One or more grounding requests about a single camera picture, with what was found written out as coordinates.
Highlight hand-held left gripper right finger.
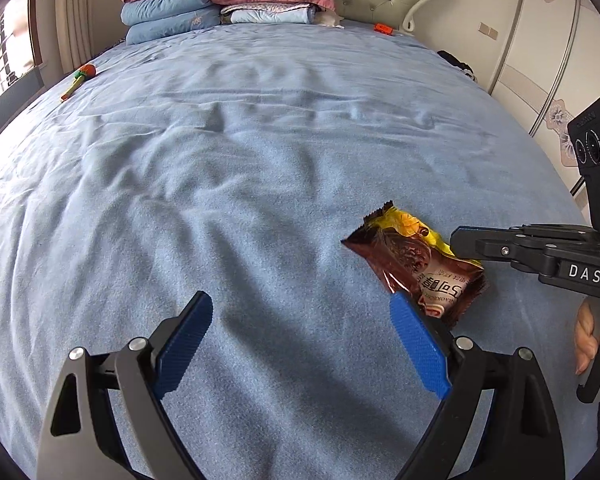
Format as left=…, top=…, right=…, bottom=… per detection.
left=389, top=292, right=566, bottom=480

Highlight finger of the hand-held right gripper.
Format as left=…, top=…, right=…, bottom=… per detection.
left=450, top=231, right=556, bottom=275
left=454, top=224, right=598, bottom=248

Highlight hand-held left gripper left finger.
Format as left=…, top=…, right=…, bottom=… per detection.
left=36, top=290, right=214, bottom=480

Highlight brown yellow snack wrapper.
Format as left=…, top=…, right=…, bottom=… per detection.
left=341, top=201, right=490, bottom=323

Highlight person's right hand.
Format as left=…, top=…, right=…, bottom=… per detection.
left=574, top=301, right=600, bottom=375

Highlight white sliding wardrobe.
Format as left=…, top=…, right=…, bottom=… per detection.
left=487, top=0, right=600, bottom=201

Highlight orange green toy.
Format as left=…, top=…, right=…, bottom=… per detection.
left=60, top=63, right=97, bottom=103

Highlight folded light blue blankets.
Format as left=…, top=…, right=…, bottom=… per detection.
left=220, top=2, right=316, bottom=25

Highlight window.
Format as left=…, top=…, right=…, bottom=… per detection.
left=0, top=0, right=45, bottom=111

